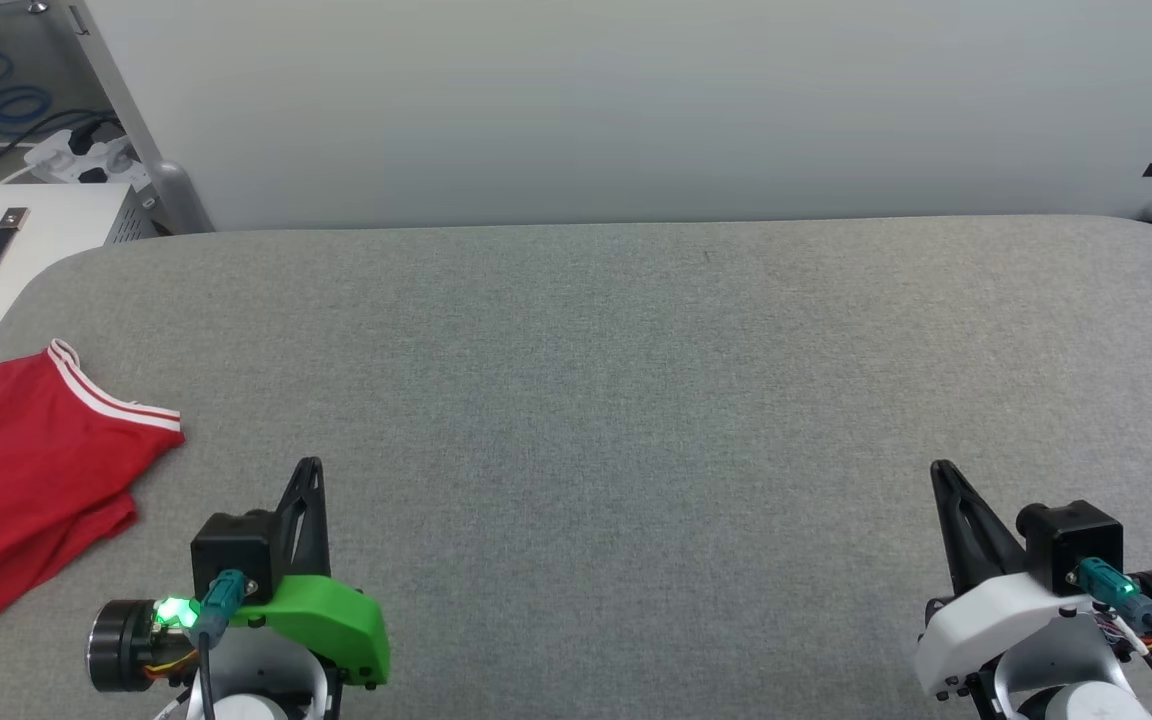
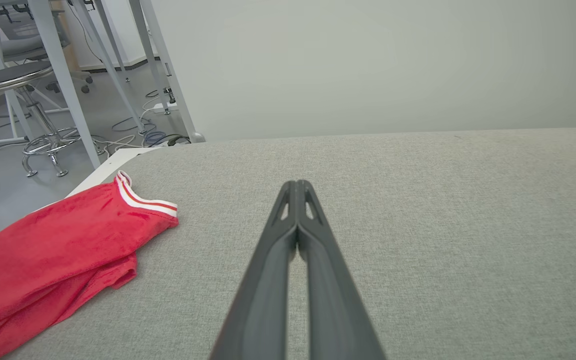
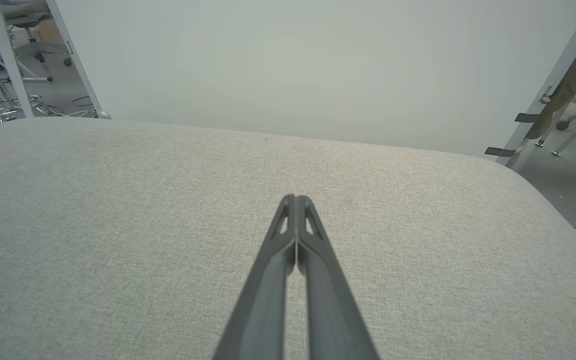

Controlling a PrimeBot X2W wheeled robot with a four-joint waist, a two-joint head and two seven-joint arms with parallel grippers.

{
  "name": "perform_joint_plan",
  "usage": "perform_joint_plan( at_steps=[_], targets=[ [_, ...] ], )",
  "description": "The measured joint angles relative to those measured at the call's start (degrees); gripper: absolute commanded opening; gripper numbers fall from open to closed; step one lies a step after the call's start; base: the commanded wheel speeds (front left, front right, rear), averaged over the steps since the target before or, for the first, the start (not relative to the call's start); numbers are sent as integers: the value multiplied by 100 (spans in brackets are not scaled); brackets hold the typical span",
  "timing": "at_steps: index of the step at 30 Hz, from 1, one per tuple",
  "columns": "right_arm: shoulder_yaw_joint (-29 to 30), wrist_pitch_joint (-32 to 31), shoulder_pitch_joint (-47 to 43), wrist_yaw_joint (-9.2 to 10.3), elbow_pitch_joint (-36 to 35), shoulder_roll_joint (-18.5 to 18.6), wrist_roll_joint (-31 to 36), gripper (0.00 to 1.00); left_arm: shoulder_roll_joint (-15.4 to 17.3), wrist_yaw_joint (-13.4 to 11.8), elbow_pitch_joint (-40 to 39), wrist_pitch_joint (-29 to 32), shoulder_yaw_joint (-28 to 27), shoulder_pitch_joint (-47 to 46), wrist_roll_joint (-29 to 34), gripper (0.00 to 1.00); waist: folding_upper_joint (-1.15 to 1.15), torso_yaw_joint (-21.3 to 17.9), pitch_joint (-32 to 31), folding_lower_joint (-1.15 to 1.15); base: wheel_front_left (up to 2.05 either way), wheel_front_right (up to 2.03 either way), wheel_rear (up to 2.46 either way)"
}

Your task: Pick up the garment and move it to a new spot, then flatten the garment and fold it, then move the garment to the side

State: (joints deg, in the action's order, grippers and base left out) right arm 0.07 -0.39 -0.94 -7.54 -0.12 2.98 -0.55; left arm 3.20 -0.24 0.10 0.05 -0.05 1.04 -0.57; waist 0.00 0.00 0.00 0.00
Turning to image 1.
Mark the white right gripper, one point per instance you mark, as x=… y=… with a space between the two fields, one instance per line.
x=996 y=625

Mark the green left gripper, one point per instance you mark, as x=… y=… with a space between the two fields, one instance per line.
x=326 y=620

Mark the red white basketball jersey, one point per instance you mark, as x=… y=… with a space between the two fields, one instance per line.
x=26 y=470

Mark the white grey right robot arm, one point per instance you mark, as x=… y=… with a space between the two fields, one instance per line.
x=1056 y=680

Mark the white equipment box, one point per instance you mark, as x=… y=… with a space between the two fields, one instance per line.
x=46 y=235

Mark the white power strip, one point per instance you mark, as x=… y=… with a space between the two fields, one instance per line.
x=66 y=155

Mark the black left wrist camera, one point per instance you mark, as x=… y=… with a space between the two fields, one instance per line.
x=231 y=550

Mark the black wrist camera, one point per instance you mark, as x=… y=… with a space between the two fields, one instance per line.
x=231 y=550
x=1076 y=535

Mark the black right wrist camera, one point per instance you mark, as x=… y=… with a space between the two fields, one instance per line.
x=1076 y=535

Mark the grey metal frame post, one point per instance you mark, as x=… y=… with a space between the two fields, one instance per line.
x=151 y=150

